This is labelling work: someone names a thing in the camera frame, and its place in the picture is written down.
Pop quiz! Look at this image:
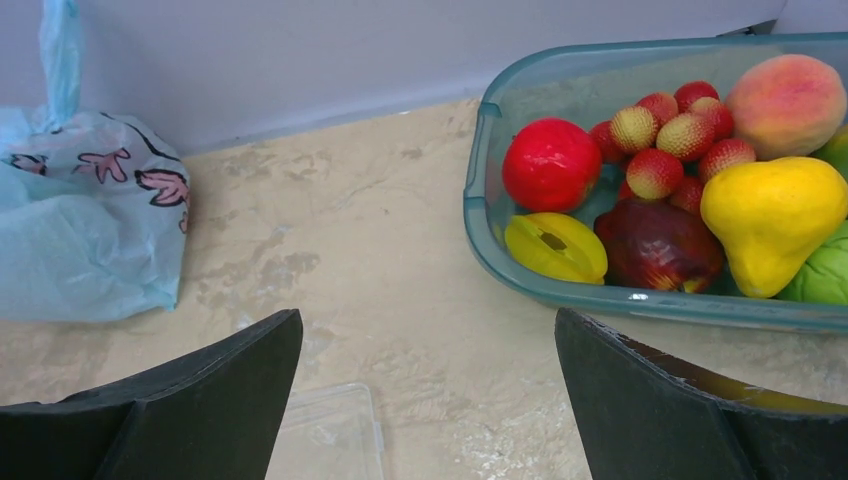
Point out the teal transparent plastic bin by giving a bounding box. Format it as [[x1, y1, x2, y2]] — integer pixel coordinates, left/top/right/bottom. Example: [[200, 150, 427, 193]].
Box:
[[463, 32, 847, 333]]

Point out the fake lychee bunch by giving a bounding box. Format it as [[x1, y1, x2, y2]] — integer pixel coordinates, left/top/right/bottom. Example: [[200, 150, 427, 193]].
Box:
[[589, 80, 757, 215]]

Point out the light blue printed plastic bag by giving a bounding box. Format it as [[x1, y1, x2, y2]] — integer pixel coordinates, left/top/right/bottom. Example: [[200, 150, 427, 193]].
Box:
[[1, 1, 190, 322]]

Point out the green fake lumpy fruit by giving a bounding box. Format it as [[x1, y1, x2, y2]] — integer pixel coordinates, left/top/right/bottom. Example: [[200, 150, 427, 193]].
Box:
[[777, 221, 847, 306]]

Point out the fake peach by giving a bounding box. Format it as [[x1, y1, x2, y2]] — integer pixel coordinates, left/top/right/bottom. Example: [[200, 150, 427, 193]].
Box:
[[724, 54, 847, 160]]

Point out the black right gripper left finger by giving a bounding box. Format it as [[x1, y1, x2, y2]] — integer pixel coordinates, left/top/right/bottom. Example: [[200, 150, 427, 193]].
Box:
[[1, 309, 303, 479]]

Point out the dark red fake apple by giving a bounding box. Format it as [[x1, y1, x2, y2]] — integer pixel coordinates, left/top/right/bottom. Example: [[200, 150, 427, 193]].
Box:
[[593, 198, 725, 293]]

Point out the yellow fake pear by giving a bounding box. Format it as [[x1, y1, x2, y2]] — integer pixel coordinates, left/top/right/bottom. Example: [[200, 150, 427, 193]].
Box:
[[700, 156, 847, 299]]

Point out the fake mango green red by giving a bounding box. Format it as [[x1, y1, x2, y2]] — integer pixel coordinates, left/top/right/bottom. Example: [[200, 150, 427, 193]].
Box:
[[811, 124, 848, 180]]

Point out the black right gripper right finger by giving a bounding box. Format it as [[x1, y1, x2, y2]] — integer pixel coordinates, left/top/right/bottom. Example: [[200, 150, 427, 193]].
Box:
[[555, 308, 847, 480]]

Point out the yellow fake starfruit slice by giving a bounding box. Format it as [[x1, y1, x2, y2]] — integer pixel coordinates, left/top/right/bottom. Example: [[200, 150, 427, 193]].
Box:
[[504, 212, 608, 285]]

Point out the clear plastic screw organizer box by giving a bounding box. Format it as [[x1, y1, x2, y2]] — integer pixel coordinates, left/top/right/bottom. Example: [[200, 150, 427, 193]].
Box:
[[266, 383, 385, 480]]

